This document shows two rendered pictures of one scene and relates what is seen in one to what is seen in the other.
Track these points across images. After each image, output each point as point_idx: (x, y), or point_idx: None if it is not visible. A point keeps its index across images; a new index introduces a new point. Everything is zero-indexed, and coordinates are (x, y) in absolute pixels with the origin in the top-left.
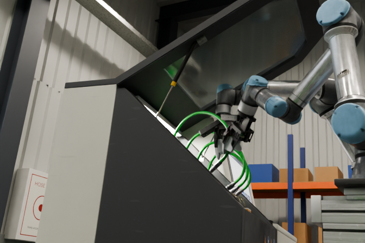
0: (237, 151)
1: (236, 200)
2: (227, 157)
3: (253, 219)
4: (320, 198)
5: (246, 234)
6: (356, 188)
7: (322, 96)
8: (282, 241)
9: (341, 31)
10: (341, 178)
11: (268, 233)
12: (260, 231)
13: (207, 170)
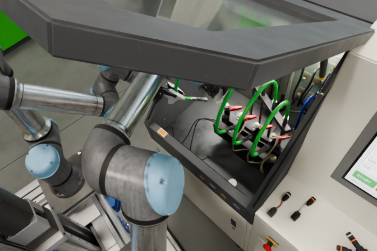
0: (241, 115)
1: (146, 117)
2: (368, 130)
3: (168, 144)
4: None
5: (155, 138)
6: None
7: (111, 149)
8: (286, 247)
9: None
10: (77, 152)
11: (211, 182)
12: (186, 162)
13: None
